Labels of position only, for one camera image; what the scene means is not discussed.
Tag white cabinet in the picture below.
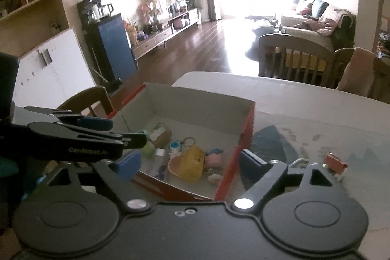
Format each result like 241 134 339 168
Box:
12 29 96 110

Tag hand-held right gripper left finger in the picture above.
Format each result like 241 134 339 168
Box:
46 150 153 213

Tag broom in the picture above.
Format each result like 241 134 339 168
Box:
91 47 108 84

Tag olive brown small box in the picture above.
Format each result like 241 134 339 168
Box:
151 127 173 148

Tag coffee table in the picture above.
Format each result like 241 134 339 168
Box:
244 15 282 35

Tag pink haired doll figure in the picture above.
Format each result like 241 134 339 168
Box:
203 148 225 184

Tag wooden slatted chair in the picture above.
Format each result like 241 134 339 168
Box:
258 34 336 87

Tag red cardboard box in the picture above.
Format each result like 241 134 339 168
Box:
44 82 256 202

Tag yellow small box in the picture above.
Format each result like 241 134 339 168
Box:
180 146 205 184

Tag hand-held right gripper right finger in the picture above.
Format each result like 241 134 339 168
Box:
230 149 346 215

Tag low wooden cabinet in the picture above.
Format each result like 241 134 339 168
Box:
129 7 202 61

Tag white blue robot keychain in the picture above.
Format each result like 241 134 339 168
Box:
169 136 195 157

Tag bright green tube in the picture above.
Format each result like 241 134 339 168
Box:
142 143 156 158

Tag black blue tall cabinet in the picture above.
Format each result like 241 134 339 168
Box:
76 0 137 87

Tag sofa with cushions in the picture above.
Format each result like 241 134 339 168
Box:
280 0 357 49

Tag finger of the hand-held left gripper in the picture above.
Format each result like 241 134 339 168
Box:
27 122 148 162
24 107 114 132

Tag white small bottle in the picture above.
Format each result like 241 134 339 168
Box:
151 149 166 175

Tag dark wooden chair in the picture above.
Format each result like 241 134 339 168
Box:
56 86 115 119

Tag pink cloth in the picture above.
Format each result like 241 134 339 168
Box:
337 47 377 97

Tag small red box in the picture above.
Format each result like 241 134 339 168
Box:
323 153 349 181

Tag wooden wall shelf unit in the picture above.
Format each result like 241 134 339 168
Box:
0 0 70 59

